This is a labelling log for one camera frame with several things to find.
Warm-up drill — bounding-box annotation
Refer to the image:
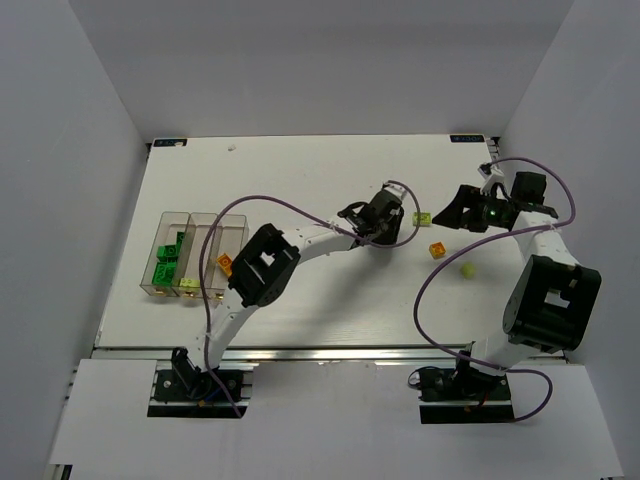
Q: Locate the lime upside-down lego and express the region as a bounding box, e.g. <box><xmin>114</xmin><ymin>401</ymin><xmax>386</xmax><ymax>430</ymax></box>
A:
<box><xmin>412</xmin><ymin>212</ymin><xmax>432</xmax><ymax>227</ymax></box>

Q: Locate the pale yellow small lego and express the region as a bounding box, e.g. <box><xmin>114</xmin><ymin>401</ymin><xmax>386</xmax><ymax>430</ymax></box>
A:
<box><xmin>460</xmin><ymin>262</ymin><xmax>476</xmax><ymax>279</ymax></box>

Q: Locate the large orange lego brick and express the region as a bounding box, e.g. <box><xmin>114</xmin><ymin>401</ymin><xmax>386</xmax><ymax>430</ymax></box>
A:
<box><xmin>216</xmin><ymin>253</ymin><xmax>233</xmax><ymax>277</ymax></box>

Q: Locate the green and lime lego stack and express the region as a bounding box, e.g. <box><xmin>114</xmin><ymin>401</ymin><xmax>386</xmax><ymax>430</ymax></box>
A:
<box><xmin>179</xmin><ymin>277</ymin><xmax>200</xmax><ymax>288</ymax></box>

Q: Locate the green 2x3 lego brick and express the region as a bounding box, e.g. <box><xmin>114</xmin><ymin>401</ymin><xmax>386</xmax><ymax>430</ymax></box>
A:
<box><xmin>156</xmin><ymin>244</ymin><xmax>180</xmax><ymax>263</ymax></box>

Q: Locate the green 2x4 lego brick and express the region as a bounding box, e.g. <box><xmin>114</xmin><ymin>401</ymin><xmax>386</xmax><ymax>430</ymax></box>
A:
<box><xmin>152</xmin><ymin>262</ymin><xmax>177</xmax><ymax>287</ymax></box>

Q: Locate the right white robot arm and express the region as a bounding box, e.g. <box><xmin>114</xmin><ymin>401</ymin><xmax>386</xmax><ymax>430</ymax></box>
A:
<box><xmin>432</xmin><ymin>165</ymin><xmax>602</xmax><ymax>377</ymax></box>

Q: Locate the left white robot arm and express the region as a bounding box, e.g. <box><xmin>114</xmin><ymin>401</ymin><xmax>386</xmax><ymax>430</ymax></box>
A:
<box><xmin>171</xmin><ymin>180</ymin><xmax>408</xmax><ymax>387</ymax></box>

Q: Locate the right blue table label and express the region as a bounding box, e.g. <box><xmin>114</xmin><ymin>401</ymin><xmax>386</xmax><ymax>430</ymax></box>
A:
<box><xmin>449</xmin><ymin>134</ymin><xmax>485</xmax><ymax>143</ymax></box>

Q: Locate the blue table label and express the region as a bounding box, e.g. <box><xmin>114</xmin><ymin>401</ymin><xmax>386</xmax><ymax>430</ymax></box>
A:
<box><xmin>152</xmin><ymin>138</ymin><xmax>188</xmax><ymax>148</ymax></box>
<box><xmin>449</xmin><ymin>134</ymin><xmax>485</xmax><ymax>143</ymax></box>

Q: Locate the small orange lego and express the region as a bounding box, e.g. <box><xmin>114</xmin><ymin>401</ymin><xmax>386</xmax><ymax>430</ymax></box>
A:
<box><xmin>428</xmin><ymin>242</ymin><xmax>447</xmax><ymax>260</ymax></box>

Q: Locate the right clear container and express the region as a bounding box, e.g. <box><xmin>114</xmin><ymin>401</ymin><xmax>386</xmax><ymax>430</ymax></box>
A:
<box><xmin>204</xmin><ymin>214</ymin><xmax>249</xmax><ymax>302</ymax></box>

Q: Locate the middle clear container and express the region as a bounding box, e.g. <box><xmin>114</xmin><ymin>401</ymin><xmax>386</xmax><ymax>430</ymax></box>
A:
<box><xmin>172</xmin><ymin>212</ymin><xmax>217</xmax><ymax>299</ymax></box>

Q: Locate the left blue table label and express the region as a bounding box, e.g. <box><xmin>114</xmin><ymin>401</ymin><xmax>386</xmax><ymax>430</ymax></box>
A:
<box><xmin>152</xmin><ymin>138</ymin><xmax>188</xmax><ymax>148</ymax></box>

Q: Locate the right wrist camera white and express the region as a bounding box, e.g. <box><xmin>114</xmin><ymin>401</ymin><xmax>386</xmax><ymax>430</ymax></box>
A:
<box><xmin>478</xmin><ymin>163</ymin><xmax>505</xmax><ymax>196</ymax></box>

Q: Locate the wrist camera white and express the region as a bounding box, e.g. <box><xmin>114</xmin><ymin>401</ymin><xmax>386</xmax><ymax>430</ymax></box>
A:
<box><xmin>478</xmin><ymin>163</ymin><xmax>505</xmax><ymax>196</ymax></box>
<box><xmin>383</xmin><ymin>182</ymin><xmax>407</xmax><ymax>204</ymax></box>

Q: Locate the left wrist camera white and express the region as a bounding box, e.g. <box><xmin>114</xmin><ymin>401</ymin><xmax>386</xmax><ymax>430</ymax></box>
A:
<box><xmin>383</xmin><ymin>182</ymin><xmax>407</xmax><ymax>204</ymax></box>

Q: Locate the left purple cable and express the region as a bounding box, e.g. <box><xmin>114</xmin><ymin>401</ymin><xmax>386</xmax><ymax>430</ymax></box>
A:
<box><xmin>198</xmin><ymin>180</ymin><xmax>422</xmax><ymax>419</ymax></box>

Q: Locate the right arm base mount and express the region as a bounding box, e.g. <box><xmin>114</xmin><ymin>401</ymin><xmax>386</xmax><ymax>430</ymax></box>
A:
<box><xmin>407</xmin><ymin>361</ymin><xmax>515</xmax><ymax>425</ymax></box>

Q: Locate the aluminium table rail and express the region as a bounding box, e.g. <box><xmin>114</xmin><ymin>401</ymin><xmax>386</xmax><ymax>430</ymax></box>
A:
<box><xmin>91</xmin><ymin>346</ymin><xmax>454</xmax><ymax>364</ymax></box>

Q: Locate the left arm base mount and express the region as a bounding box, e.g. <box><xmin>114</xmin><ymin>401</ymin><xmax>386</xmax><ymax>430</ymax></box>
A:
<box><xmin>147</xmin><ymin>347</ymin><xmax>251</xmax><ymax>419</ymax></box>

